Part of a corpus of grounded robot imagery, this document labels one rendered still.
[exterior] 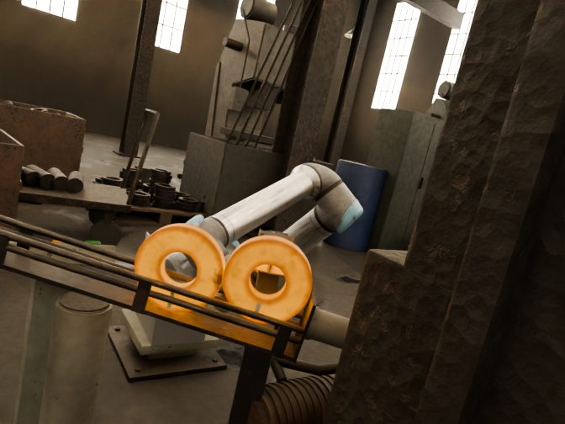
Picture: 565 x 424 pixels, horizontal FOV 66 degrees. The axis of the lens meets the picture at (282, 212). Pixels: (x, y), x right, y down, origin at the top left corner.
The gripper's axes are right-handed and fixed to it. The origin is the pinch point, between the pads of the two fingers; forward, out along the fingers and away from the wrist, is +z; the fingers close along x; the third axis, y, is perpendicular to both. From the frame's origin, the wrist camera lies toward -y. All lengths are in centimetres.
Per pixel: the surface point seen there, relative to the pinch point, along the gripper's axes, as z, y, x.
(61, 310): -22, -19, -42
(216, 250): 1.8, 1.2, -9.5
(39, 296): -34, -19, -53
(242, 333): -2.8, -12.0, -2.2
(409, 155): -347, 134, 116
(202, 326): -0.4, -12.0, -9.2
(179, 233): 2.4, 2.6, -16.2
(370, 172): -351, 108, 83
